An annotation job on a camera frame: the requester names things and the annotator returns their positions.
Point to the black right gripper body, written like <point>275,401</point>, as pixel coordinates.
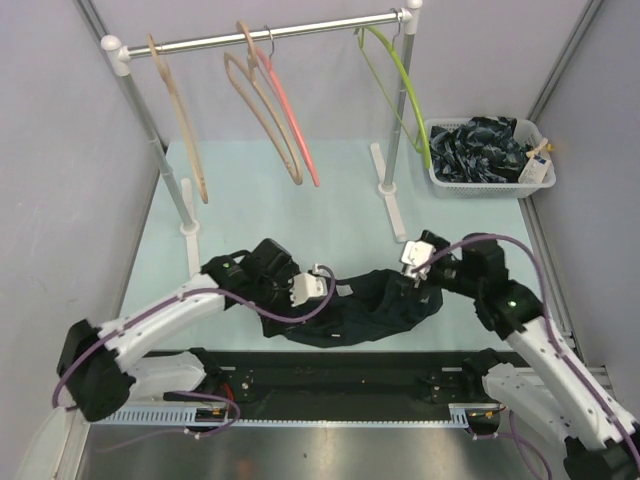
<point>449,274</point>

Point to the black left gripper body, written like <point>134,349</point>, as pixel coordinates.
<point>274,293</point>

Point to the dark navy sport shorts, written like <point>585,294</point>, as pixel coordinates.
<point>366,308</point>

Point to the green plastic hanger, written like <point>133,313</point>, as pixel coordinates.
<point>406,90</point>

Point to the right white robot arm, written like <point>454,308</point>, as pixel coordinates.
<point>568,406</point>

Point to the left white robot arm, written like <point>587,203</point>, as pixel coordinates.
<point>102,367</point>

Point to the pink plastic hanger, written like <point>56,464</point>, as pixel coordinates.
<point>272,85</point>

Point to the beige wooden hanger left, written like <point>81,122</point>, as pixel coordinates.
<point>185,124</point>

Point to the beige wooden hanger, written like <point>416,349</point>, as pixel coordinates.
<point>242,74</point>
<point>185,124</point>

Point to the beige wooden hanger middle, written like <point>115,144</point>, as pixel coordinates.
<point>242,74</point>

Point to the white paper tag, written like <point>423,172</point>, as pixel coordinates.
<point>538,163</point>

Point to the dark patterned cloth in basket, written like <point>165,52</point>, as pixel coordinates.
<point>482,150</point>

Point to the white plastic basket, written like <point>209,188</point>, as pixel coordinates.
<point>526,133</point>

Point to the white metal clothes rack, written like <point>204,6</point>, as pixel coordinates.
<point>182,191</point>

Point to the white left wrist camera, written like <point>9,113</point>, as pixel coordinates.
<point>312,285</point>

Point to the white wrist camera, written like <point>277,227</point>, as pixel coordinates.
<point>414,258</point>
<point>312,285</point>

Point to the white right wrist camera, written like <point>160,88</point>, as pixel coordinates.
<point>414,258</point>

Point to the white cable duct rail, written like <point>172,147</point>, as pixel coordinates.
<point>203,417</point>

